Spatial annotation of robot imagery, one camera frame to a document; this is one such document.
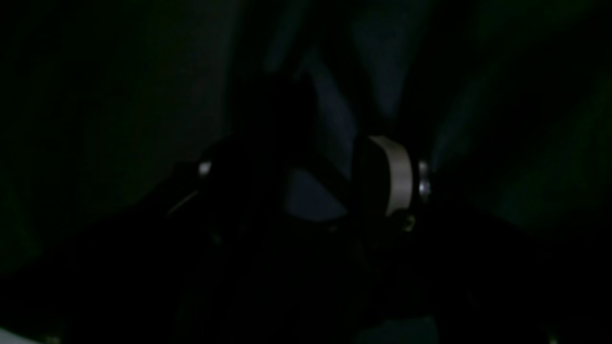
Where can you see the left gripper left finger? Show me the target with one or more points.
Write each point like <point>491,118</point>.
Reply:
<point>224,194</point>

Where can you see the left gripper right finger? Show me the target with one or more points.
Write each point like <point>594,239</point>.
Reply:
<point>390,187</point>

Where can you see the dark grey t-shirt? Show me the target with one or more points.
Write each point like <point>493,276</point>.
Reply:
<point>508,102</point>

